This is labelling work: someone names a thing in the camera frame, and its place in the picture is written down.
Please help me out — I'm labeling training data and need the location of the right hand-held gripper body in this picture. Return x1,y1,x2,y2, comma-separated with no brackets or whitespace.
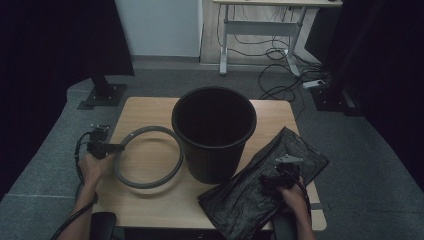
274,153,305,188

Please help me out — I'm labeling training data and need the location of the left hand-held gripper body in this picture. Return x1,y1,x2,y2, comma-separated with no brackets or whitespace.
87,124,113,160

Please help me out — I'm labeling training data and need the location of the grey plastic bin ring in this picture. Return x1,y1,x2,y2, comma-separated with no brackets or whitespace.
113,125,185,190

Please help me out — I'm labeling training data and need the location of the black plastic garbage bag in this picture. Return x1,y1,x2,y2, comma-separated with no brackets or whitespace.
197,126,330,240

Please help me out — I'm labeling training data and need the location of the black plastic trash bin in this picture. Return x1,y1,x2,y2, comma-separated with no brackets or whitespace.
171,86,258,185

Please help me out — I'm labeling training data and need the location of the person's left hand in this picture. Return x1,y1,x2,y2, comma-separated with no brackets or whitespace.
78,153,116,188

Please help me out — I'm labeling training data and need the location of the person's right hand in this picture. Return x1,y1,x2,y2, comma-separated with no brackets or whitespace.
277,181,309,214

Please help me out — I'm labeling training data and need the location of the black chair armrest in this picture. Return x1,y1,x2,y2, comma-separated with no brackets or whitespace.
271,213,298,240
90,212,118,240

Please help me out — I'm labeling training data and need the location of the black metal stand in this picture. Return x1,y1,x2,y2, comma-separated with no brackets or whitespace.
83,74,128,108
309,79,363,118

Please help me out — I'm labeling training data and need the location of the white power strip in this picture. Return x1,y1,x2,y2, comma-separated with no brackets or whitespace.
302,79,326,90

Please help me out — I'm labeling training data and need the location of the dark curtain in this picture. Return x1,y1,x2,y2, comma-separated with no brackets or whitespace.
304,0,424,198
0,0,135,201

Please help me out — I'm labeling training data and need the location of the white cabinet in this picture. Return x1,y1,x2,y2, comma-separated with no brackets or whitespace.
114,0,204,58

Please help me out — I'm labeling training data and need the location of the left hand-held gripper cable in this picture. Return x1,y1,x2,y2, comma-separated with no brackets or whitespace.
49,131,99,240

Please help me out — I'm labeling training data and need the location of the tangle of black cables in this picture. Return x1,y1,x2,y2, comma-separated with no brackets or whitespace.
216,4,331,121

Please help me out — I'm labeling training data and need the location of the white desk frame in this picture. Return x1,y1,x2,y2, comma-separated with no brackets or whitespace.
213,0,344,77

